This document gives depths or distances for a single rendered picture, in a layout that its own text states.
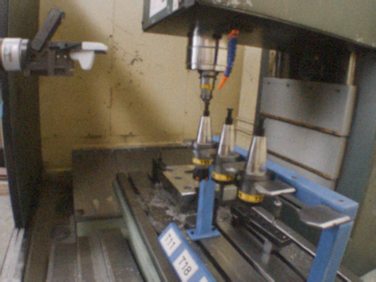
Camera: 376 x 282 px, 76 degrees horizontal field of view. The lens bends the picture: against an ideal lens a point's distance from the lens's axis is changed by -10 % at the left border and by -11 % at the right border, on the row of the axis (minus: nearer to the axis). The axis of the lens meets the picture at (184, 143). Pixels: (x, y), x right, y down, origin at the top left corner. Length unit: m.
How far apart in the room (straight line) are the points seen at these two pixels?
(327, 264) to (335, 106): 0.68
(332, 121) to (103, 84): 1.37
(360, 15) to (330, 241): 0.65
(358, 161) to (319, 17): 0.53
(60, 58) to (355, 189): 1.01
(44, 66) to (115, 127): 1.24
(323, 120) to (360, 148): 0.17
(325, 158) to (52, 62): 0.94
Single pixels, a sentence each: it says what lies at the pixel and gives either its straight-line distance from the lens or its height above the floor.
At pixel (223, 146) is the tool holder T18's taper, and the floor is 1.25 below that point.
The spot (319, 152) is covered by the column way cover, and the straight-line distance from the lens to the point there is 1.11.
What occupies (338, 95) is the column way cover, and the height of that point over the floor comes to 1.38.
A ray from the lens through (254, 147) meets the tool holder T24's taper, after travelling 0.50.
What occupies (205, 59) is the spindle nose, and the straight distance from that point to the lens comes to 0.84.
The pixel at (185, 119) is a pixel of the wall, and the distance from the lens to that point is 2.01.
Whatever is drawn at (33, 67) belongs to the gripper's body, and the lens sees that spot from 0.70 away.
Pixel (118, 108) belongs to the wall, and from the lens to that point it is 1.86.
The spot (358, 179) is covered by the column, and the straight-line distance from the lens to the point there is 1.06.
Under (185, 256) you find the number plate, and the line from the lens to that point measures 0.72.
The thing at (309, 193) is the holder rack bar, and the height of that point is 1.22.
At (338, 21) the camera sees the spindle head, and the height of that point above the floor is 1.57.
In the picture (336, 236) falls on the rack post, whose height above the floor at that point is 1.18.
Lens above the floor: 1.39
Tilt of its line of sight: 14 degrees down
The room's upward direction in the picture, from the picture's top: 4 degrees clockwise
